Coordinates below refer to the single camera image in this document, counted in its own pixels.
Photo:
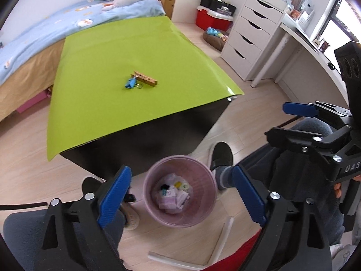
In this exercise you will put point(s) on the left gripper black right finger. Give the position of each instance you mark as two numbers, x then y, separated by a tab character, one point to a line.
292	236

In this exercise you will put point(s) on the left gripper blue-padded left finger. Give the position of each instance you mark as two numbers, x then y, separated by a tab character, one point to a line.
60	250

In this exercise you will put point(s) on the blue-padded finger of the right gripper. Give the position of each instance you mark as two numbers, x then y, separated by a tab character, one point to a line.
315	146
300	109

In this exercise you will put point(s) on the black hair scrunchie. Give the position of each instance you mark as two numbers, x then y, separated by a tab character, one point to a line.
165	187

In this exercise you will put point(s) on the pink trash bin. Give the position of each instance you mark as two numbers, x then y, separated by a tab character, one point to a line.
179	168

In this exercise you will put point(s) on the person's right hand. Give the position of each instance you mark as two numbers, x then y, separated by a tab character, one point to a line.
337	187

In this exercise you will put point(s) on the white desk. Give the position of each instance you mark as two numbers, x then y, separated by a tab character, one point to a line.
305	75

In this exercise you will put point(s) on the person's right shoe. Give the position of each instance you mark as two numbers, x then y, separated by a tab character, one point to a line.
220	154

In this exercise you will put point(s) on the white drawer unit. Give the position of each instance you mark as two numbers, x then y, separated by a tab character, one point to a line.
250	35

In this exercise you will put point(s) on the brown pet bed with toys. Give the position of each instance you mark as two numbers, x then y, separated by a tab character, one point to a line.
215	37

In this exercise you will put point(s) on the red storage box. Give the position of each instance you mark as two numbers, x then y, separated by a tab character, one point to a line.
209	18

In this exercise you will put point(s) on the black storage bins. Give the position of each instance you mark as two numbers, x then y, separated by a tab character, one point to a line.
216	4

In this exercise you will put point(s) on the pink box under bed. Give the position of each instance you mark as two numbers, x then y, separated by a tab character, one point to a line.
35	100

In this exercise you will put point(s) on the green-topped black table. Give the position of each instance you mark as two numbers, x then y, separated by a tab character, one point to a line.
132	92

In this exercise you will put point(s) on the wooden clothespin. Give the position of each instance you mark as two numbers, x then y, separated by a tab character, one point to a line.
145	79

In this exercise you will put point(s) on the blue binder clip lower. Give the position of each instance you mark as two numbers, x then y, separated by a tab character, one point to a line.
131	83

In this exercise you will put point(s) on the wooden bed footboard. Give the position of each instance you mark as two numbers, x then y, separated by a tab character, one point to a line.
168	6

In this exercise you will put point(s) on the bed with blue duvet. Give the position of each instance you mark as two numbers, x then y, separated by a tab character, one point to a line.
29	63

